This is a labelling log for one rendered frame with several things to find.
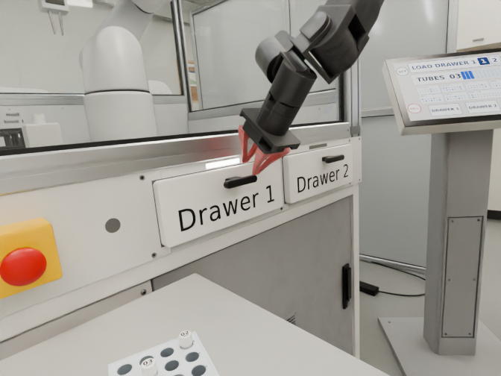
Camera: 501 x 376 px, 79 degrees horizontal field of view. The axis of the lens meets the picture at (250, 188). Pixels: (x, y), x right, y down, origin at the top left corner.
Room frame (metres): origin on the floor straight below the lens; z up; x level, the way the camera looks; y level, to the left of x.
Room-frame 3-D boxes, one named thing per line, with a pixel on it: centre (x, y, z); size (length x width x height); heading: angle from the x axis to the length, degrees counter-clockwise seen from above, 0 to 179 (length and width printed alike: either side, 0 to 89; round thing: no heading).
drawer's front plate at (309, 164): (0.78, -0.19, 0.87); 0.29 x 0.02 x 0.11; 133
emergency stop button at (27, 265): (0.31, 0.25, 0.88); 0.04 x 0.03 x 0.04; 133
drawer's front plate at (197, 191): (0.57, 0.04, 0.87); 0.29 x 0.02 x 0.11; 133
